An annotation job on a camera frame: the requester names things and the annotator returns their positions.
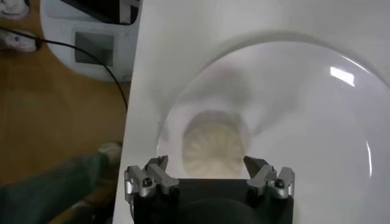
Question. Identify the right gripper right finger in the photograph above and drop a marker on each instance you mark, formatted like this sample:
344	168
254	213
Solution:
265	178

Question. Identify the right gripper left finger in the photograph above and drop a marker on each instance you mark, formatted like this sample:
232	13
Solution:
157	179

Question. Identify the white steamed baozi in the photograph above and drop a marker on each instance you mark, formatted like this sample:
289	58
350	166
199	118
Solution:
213	146

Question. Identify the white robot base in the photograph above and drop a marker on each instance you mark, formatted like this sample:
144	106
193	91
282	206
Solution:
61	45

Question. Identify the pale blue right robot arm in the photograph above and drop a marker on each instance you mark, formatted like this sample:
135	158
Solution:
45	194

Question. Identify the white oval plate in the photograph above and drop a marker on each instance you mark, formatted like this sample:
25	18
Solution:
304	121

